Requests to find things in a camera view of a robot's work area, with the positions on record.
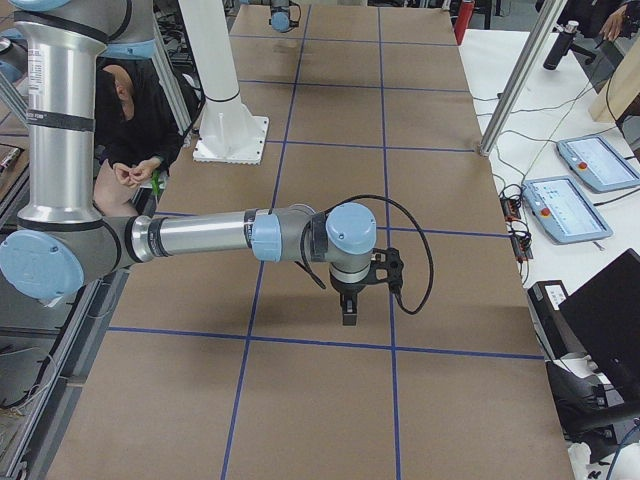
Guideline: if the red cylinder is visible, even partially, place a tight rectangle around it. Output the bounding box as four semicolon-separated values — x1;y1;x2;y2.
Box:
454;0;475;46

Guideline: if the black camera cable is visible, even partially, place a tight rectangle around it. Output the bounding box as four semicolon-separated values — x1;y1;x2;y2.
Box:
294;194;434;316

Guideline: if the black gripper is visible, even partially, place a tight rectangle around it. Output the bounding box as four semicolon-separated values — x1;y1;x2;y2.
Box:
330;279;366;326

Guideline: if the blue teach pendant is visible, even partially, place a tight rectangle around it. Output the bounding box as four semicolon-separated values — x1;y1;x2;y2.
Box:
556;135;639;193
522;176;613;244

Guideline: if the white camera stand pedestal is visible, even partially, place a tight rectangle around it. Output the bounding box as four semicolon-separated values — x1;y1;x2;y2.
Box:
179;0;269;164

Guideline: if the aluminium frame post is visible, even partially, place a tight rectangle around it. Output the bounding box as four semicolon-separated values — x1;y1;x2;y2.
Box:
479;0;566;157

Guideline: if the near blue teach pendant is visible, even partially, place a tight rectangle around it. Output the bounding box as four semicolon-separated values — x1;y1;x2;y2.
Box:
522;176;613;244

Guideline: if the seated person in black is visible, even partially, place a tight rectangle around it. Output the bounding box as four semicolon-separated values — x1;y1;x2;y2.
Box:
94;60;183;217

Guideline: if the far blue teach pendant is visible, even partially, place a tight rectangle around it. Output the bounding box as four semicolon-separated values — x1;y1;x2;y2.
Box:
556;135;639;193

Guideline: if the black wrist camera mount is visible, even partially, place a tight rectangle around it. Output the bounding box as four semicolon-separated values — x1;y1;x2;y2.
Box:
362;247;404;296

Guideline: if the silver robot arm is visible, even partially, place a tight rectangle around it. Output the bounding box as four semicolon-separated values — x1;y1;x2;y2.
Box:
1;1;376;325
269;0;302;33

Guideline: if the black laptop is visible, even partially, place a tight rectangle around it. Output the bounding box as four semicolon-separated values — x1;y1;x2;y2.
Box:
560;248;639;400

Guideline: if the black water bottle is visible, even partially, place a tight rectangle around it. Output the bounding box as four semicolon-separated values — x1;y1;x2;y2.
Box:
543;20;579;70

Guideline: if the black power box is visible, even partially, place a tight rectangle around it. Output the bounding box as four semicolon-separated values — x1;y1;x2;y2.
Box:
527;280;572;358

